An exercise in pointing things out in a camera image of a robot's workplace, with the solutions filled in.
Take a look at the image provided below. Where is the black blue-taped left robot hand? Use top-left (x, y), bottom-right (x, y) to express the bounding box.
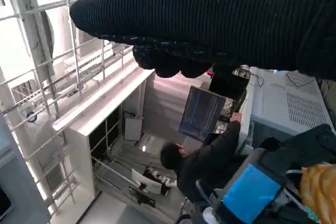
top-left (214, 123), bottom-right (336, 224)

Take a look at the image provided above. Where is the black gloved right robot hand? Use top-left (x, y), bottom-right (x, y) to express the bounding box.
top-left (69, 0), bottom-right (336, 81)

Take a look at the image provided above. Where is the person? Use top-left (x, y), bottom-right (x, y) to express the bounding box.
top-left (160, 112), bottom-right (263, 201)

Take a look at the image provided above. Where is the grey office chair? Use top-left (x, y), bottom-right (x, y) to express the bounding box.
top-left (181, 179), bottom-right (224, 224)

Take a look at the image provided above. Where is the black laptop screen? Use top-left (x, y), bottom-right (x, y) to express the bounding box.
top-left (209, 71), bottom-right (249, 113)

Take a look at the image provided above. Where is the white perforated metal cabinet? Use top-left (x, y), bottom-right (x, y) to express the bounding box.
top-left (240, 67), bottom-right (336, 154)

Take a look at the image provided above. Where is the computer monitor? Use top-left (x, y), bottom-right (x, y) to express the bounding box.
top-left (178, 85), bottom-right (227, 142)

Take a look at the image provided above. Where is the white and black device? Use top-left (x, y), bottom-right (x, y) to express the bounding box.
top-left (130, 165), bottom-right (177, 197)

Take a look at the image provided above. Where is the white framed panel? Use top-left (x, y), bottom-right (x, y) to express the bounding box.
top-left (123, 116), bottom-right (144, 142)

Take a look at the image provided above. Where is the white shelf unit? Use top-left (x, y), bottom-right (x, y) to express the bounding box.
top-left (52, 68), bottom-right (155, 204)

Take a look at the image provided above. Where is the grey metal cabinet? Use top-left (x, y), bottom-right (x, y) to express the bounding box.
top-left (0, 111), bottom-right (51, 224)

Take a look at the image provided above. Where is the white metal scaffold frame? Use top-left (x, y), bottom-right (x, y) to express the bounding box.
top-left (0, 0), bottom-right (134, 224)

